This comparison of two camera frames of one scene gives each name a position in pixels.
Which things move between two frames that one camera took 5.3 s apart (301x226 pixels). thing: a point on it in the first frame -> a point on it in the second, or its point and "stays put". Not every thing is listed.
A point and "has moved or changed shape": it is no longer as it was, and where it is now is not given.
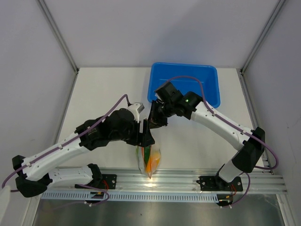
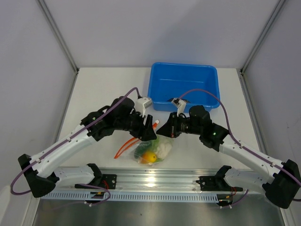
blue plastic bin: x=161 y=72 stays put
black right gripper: x=154 y=121 -> x=170 y=129
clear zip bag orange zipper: x=149 y=159 has moved or changed shape
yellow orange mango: x=153 y=161 -> x=148 y=157
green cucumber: x=146 y=153 -> x=141 y=149
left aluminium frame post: x=44 y=8 stays put
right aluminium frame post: x=268 y=25 stays put
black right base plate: x=217 y=183 stays put
